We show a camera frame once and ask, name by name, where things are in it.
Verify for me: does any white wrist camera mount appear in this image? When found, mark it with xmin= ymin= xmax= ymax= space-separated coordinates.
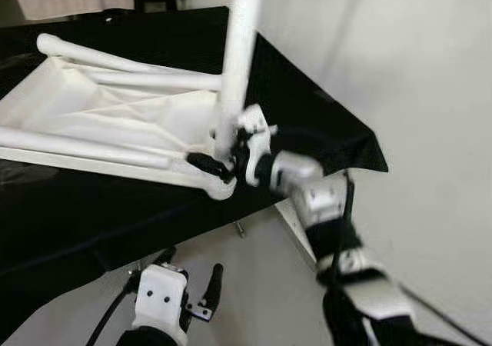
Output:
xmin=233 ymin=104 xmax=279 ymax=187
xmin=132 ymin=263 xmax=190 ymax=339

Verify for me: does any white plastic table top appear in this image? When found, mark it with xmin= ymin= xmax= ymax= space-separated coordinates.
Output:
xmin=0 ymin=54 xmax=241 ymax=201

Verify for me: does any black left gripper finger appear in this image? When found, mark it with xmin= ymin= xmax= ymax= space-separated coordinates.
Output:
xmin=203 ymin=263 xmax=224 ymax=310

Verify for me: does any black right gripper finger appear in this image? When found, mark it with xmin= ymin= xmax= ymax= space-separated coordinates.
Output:
xmin=186 ymin=153 xmax=235 ymax=184

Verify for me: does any black tablecloth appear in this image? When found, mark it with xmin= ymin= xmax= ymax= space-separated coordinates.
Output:
xmin=0 ymin=6 xmax=389 ymax=324

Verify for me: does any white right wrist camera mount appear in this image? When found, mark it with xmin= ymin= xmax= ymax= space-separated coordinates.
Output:
xmin=233 ymin=104 xmax=279 ymax=187

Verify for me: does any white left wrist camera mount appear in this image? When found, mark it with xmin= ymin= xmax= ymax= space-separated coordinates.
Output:
xmin=132 ymin=263 xmax=190 ymax=339

